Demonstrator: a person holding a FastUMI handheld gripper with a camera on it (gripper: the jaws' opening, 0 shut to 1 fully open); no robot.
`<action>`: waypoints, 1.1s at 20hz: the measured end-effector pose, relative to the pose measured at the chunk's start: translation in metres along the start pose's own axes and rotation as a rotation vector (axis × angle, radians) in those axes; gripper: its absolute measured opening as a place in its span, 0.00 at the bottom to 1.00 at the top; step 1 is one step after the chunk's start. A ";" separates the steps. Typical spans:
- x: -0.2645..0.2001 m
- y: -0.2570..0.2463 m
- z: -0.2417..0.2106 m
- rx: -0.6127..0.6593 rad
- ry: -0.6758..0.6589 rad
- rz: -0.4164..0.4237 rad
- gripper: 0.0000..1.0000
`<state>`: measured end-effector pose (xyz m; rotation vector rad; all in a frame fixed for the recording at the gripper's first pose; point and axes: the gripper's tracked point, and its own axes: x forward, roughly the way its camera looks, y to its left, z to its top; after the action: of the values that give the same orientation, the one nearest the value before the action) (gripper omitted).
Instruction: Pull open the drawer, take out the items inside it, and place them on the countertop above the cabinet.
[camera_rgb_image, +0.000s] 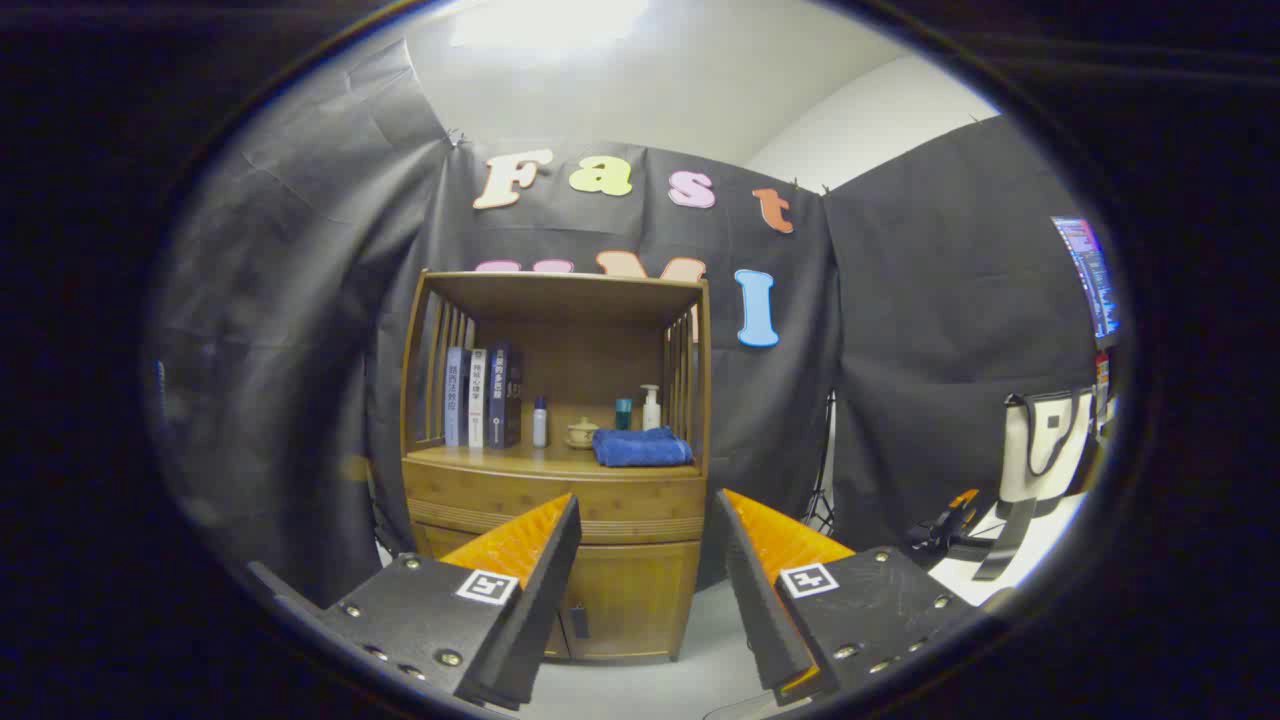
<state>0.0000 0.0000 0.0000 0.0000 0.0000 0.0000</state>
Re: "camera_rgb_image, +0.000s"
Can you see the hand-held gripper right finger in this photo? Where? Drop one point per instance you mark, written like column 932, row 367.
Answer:
column 765, row 610

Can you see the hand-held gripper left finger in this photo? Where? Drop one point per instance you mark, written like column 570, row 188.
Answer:
column 535, row 600

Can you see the wooden drawer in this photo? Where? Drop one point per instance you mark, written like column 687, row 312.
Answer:
column 640, row 505

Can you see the wooden cabinet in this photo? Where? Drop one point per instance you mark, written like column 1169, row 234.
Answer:
column 620, row 600

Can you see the wooden countertop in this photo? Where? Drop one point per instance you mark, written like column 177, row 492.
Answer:
column 555, row 461

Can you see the black tripod stand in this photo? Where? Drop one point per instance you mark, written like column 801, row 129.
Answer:
column 822, row 500

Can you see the beige lidded teacup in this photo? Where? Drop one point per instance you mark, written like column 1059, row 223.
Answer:
column 582, row 435

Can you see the white bottle with blue cap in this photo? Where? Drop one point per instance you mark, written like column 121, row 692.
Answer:
column 540, row 428

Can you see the blue folded towel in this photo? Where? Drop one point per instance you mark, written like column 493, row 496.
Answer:
column 640, row 448

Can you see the black and orange tool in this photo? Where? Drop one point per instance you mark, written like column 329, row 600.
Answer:
column 945, row 530

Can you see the dark blue book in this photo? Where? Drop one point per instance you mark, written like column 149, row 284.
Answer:
column 502, row 400

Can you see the teal bottle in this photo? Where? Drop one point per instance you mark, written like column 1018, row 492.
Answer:
column 623, row 414

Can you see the white book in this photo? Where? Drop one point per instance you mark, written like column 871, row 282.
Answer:
column 477, row 400

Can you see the pale grey-blue book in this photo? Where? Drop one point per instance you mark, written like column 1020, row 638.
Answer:
column 455, row 400

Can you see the white pump bottle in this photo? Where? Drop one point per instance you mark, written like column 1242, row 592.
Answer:
column 651, row 414

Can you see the computer monitor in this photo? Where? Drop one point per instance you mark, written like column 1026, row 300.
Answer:
column 1092, row 275

